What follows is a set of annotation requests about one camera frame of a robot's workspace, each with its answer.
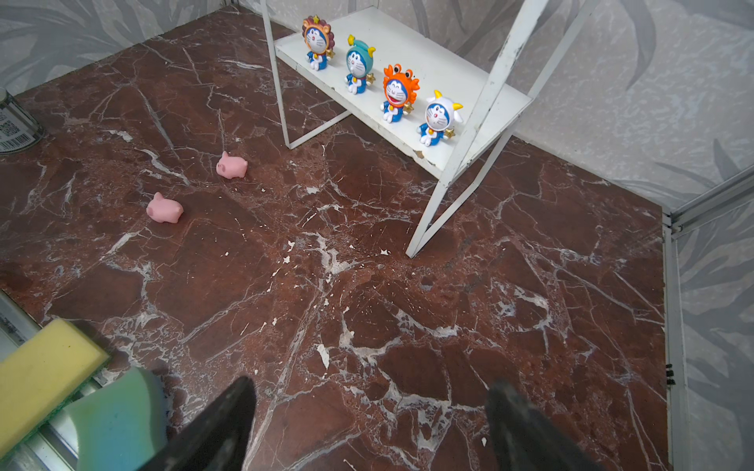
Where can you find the yellow sponge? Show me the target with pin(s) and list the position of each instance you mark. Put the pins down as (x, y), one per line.
(41, 376)

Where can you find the yellow hooded blue cat figurine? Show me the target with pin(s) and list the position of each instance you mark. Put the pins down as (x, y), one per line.
(320, 40)

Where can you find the white two-tier metal shelf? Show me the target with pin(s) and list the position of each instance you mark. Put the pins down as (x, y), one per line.
(491, 108)

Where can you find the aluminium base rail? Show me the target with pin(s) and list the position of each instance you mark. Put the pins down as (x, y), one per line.
(54, 445)

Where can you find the orange crab blue cat figurine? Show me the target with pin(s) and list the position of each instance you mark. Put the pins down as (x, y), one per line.
(400, 89)

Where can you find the white hooded blue cat figurine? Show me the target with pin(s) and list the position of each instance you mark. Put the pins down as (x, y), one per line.
(441, 116)

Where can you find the pink pig toy cluster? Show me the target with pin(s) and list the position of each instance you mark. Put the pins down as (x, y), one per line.
(164, 210)
(231, 167)

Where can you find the green blue cat figurine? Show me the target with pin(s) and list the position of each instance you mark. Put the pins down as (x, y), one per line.
(360, 61)

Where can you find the silver metal can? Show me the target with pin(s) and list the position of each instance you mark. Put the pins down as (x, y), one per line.
(19, 130)

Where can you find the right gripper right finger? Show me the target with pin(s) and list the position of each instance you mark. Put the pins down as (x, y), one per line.
(524, 439)

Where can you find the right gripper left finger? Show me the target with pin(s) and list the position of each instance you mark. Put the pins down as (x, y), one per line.
(218, 438)

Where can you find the green sponge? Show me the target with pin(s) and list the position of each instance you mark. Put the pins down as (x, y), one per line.
(121, 426)

